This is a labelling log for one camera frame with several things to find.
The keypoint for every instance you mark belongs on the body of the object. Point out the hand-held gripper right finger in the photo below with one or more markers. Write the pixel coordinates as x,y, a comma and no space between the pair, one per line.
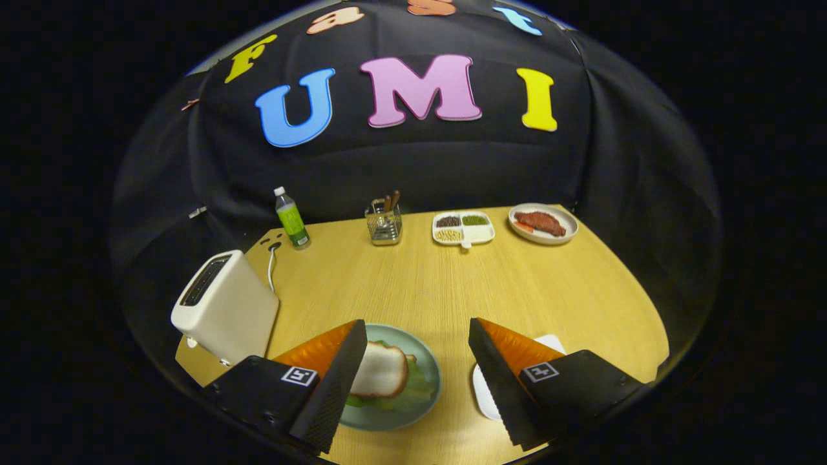
501,387

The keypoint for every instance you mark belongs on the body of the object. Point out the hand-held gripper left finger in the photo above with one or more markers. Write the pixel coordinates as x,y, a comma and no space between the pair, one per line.
333,387

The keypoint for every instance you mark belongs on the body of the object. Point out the toasted bread slice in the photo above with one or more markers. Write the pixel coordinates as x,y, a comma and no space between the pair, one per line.
381,371

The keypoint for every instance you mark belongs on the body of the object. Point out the small white plate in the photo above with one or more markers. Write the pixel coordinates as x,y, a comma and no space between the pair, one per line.
484,394

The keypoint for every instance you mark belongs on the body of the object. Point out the pale green round plate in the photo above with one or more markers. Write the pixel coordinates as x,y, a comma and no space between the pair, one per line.
387,420

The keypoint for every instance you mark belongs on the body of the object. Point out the green lettuce leaf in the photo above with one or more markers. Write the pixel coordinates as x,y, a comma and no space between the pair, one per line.
420,387

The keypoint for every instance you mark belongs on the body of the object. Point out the white toaster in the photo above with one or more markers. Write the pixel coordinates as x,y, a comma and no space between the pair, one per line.
232,316

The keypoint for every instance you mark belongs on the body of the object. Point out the white divided bean dish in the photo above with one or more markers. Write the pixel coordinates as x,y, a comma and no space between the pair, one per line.
475,234

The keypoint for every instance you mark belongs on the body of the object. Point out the metal utensil holder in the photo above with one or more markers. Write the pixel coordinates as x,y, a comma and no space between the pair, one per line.
384,229

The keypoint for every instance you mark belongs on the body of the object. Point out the cooked meat slice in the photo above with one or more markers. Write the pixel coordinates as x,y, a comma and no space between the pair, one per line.
541,223

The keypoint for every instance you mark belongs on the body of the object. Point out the green label drink bottle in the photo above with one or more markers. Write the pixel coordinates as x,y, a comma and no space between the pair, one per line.
292,223

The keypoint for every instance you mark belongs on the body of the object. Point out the white oval plate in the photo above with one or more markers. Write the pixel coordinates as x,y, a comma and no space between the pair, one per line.
568,226

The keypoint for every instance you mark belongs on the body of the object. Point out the brown wooden utensils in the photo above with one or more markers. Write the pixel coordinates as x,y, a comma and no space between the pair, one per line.
393,200

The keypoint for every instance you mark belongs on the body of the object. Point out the white cloth clip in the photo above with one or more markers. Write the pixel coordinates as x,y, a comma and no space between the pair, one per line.
197,212

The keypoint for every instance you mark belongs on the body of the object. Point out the black backdrop cloth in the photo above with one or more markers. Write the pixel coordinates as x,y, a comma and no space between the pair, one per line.
420,168

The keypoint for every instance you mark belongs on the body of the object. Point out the pink cloth clip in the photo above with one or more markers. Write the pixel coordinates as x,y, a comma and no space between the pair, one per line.
190,103

